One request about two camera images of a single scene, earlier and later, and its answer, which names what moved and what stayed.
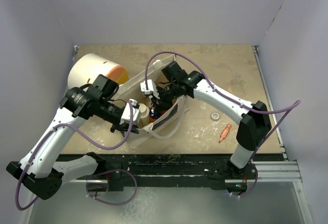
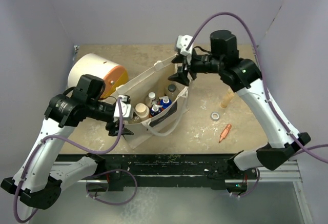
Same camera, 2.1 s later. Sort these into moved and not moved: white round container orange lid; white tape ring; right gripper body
Moved: right gripper body
Not moved: white round container orange lid; white tape ring
